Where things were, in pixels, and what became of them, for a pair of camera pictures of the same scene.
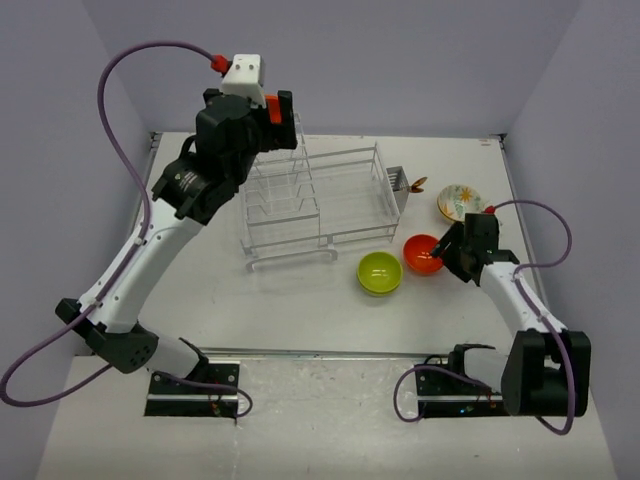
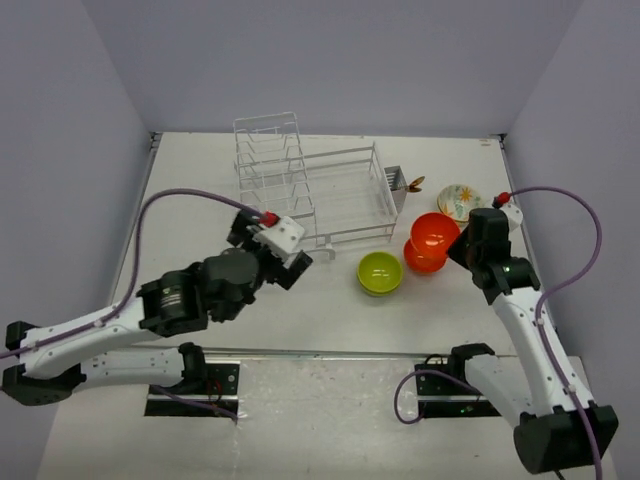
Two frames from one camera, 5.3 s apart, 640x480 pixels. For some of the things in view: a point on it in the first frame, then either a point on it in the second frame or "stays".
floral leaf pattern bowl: x=456 y=201 stays
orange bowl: x=416 y=250 stays
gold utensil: x=414 y=187 stays
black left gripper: x=278 y=136 → x=289 y=276
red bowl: x=274 y=108 → x=434 y=233
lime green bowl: x=379 y=271 stays
